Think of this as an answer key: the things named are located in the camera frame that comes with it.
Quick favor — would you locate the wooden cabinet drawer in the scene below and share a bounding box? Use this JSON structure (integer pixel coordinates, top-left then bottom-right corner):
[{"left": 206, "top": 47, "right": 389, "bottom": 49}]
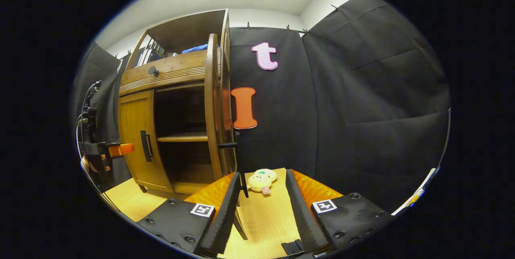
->
[{"left": 119, "top": 50, "right": 222, "bottom": 97}]

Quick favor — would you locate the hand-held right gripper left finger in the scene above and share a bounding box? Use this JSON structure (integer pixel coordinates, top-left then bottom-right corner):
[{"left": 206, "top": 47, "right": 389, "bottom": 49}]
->
[{"left": 137, "top": 172, "right": 241, "bottom": 256}]

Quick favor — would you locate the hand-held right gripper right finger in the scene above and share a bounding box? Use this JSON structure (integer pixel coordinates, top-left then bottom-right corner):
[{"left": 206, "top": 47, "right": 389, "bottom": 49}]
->
[{"left": 285, "top": 169, "right": 395, "bottom": 253}]

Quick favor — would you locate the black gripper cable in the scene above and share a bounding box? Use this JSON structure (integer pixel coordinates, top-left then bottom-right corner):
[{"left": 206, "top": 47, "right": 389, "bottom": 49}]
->
[{"left": 76, "top": 81, "right": 101, "bottom": 147}]

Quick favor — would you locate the wooden inner cabinet shelf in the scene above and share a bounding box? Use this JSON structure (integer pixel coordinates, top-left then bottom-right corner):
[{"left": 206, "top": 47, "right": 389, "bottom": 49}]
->
[{"left": 158, "top": 132, "right": 208, "bottom": 143}]

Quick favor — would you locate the wooden cabinet door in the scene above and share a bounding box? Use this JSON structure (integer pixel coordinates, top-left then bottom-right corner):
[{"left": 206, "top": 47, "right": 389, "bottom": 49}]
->
[
  {"left": 119, "top": 89, "right": 174, "bottom": 192},
  {"left": 204, "top": 34, "right": 249, "bottom": 198}
]

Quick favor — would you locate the wooden double-door shoe cabinet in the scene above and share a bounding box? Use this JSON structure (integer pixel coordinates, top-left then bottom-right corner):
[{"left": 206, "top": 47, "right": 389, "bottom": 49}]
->
[{"left": 117, "top": 8, "right": 238, "bottom": 194}]

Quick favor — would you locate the pale yellow plush toy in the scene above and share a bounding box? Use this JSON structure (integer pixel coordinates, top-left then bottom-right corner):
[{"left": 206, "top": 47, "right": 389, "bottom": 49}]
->
[{"left": 247, "top": 169, "right": 277, "bottom": 195}]

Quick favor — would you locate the black backdrop cloth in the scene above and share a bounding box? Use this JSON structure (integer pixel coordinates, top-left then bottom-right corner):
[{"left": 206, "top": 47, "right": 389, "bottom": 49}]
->
[{"left": 72, "top": 0, "right": 451, "bottom": 213}]

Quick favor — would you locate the blue towel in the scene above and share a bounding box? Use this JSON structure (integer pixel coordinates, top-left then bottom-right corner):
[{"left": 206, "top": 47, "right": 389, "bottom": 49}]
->
[{"left": 181, "top": 44, "right": 220, "bottom": 54}]

